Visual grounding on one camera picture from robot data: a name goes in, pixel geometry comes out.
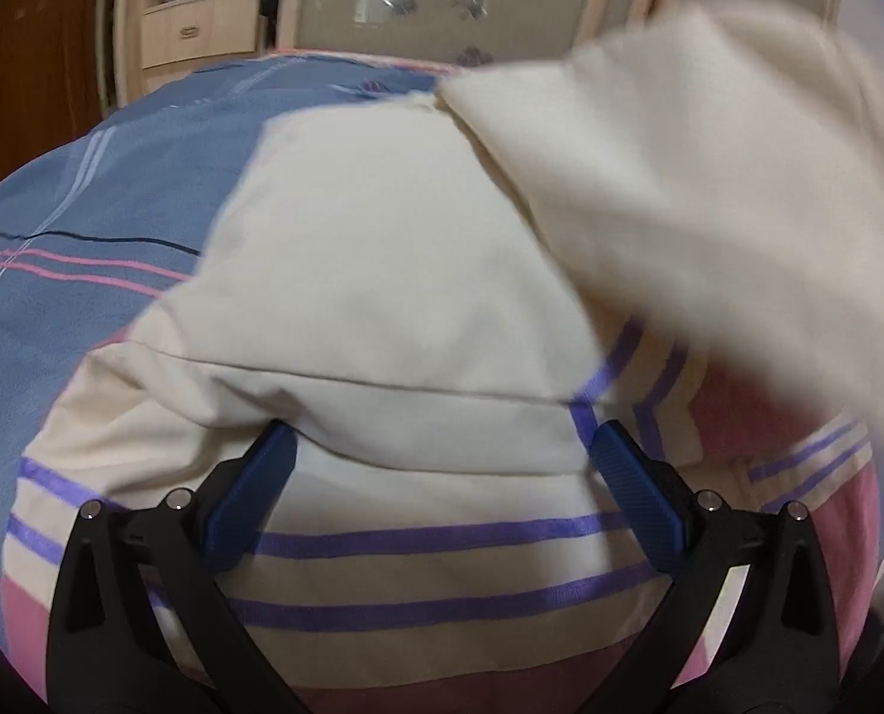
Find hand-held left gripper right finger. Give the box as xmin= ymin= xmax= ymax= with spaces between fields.
xmin=593 ymin=418 xmax=842 ymax=714

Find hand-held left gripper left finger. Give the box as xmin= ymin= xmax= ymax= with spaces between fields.
xmin=43 ymin=422 xmax=311 ymax=714

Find cream and pink hooded jacket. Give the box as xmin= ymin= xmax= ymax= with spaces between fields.
xmin=3 ymin=0 xmax=884 ymax=714

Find blue striped bed sheet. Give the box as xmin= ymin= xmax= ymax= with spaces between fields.
xmin=0 ymin=45 xmax=884 ymax=659

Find light wood drawer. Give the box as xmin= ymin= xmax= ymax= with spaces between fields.
xmin=140 ymin=0 xmax=263 ymax=71

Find brown wooden door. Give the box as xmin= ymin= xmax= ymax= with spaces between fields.
xmin=0 ymin=0 xmax=125 ymax=190

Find wardrobe with frosted glass doors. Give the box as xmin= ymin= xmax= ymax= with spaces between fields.
xmin=113 ymin=0 xmax=846 ymax=99

